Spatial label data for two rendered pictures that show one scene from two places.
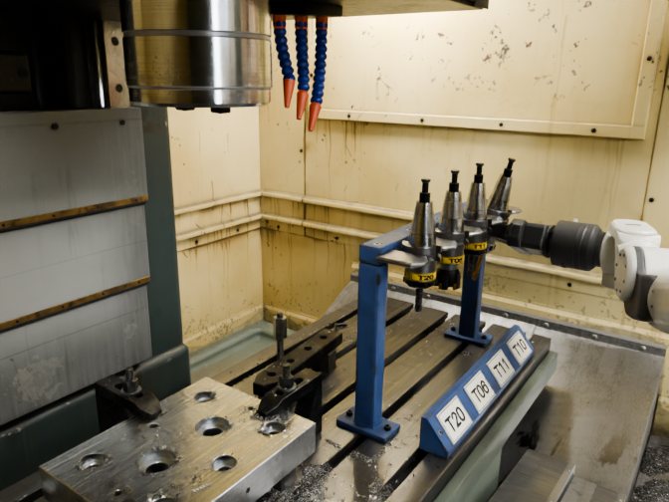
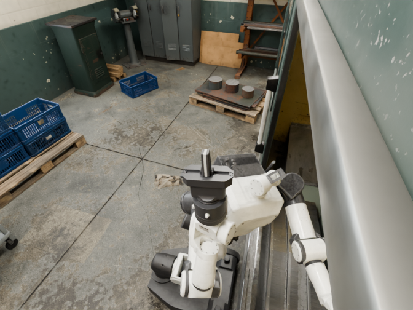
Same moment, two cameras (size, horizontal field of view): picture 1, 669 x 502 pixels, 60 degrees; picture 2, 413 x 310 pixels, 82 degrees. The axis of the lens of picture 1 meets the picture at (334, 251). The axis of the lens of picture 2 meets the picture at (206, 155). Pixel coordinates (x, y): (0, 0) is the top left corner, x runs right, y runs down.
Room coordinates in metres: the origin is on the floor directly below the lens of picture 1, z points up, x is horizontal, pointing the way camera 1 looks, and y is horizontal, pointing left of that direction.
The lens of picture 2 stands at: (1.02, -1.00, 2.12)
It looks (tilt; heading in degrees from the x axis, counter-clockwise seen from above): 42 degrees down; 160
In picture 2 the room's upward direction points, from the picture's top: straight up
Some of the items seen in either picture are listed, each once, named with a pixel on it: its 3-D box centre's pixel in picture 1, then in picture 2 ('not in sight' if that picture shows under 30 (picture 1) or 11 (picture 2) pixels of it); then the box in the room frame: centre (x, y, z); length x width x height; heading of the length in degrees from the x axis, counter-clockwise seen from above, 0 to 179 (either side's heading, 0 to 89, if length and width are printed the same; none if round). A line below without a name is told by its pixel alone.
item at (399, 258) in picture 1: (404, 259); not in sight; (0.84, -0.11, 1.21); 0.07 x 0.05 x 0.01; 55
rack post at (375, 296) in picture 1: (370, 348); not in sight; (0.87, -0.06, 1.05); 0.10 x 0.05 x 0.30; 55
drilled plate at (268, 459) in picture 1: (186, 458); not in sight; (0.69, 0.20, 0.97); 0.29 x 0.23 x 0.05; 145
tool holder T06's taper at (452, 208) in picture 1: (452, 210); not in sight; (0.97, -0.20, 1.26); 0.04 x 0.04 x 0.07
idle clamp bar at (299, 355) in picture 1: (299, 369); not in sight; (1.01, 0.06, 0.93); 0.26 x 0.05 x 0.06; 150
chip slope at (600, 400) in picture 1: (425, 398); not in sight; (1.21, -0.22, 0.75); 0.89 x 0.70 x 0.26; 55
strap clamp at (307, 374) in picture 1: (289, 405); not in sight; (0.81, 0.07, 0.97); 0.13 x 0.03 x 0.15; 145
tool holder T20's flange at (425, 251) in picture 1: (421, 250); not in sight; (0.88, -0.14, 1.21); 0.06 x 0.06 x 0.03
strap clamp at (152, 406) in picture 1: (130, 409); not in sight; (0.79, 0.31, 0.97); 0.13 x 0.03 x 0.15; 55
